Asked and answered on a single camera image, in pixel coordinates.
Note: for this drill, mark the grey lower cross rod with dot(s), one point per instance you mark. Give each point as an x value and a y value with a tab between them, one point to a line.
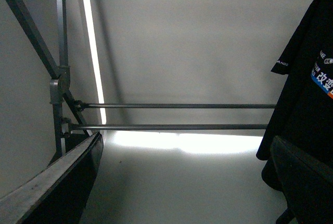
167	127

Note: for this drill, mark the grey vertical rack pole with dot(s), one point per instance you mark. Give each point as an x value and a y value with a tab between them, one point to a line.
61	83

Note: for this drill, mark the grey upper cross rod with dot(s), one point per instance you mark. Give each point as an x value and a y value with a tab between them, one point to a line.
80	106

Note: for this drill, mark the black printed t-shirt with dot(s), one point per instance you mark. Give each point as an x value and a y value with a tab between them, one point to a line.
303	113

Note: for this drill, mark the grey cross rod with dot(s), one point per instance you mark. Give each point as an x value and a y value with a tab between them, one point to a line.
167	127
80	106

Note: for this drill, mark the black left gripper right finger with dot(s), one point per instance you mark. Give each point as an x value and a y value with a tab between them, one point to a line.
306	182

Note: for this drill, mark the grey diagonal rack brace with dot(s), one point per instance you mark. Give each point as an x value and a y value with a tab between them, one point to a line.
28	25

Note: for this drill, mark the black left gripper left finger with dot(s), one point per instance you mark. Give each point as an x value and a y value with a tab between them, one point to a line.
59	193

